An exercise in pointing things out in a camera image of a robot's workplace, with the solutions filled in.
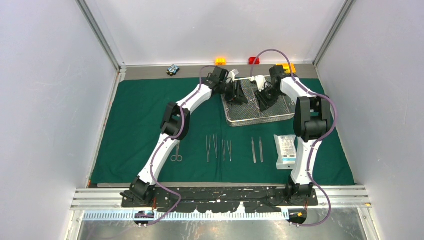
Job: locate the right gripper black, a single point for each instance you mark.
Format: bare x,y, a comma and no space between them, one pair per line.
263,103

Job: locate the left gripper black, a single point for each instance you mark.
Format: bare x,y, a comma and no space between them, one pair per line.
236,95

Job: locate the surgical forceps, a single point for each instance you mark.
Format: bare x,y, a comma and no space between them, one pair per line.
253,100

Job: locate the metal mesh tray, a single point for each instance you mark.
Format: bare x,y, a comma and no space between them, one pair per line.
248,114

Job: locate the steel scalpel handle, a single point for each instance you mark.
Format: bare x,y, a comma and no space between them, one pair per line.
261,150
253,150

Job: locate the steel spatula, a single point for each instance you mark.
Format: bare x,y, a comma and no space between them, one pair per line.
215,142

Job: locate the white paper packet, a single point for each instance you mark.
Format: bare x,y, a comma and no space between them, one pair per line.
286,150

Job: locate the thin steel tweezers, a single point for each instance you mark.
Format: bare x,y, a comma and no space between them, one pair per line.
229,147

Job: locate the long steel forceps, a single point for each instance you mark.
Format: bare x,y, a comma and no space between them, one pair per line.
208,147

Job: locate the steel scissors blade pair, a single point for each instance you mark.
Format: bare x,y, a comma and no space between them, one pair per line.
177,157

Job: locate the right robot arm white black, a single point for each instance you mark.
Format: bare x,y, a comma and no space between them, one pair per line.
311,123

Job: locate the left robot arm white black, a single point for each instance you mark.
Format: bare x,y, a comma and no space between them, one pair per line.
174,127

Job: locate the yellow toy block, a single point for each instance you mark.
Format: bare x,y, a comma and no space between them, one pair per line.
288,67

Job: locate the red toy brick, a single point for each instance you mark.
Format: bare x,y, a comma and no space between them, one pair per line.
253,60

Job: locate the orange toy brick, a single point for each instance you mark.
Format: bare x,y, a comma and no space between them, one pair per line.
220,61

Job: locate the small blue black toy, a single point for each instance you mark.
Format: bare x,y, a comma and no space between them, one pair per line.
172,70

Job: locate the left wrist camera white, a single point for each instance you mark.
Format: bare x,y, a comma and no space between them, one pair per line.
232,76

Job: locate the aluminium frame rail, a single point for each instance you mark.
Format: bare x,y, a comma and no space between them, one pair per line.
353,196

